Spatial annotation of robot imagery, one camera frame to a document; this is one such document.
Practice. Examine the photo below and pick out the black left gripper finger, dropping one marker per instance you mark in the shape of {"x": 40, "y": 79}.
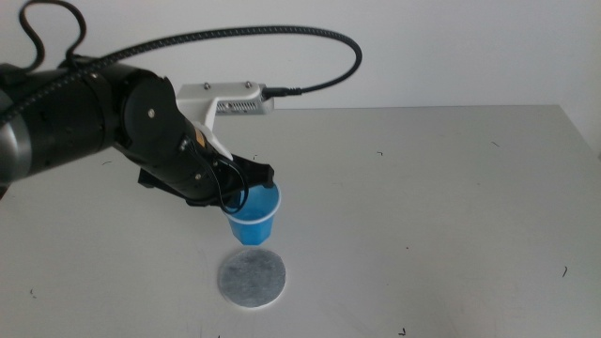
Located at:
{"x": 257, "y": 173}

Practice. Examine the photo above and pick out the blue plastic cup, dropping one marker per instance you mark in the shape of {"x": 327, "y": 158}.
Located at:
{"x": 253, "y": 230}

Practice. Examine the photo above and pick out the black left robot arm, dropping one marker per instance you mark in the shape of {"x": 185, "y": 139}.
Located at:
{"x": 70, "y": 117}

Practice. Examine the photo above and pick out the round grey cup mat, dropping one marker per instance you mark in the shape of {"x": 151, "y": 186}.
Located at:
{"x": 251, "y": 278}

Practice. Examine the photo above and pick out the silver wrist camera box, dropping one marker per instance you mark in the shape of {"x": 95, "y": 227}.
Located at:
{"x": 244, "y": 106}

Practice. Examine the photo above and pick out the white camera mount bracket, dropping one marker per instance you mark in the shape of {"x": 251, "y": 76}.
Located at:
{"x": 202, "y": 101}

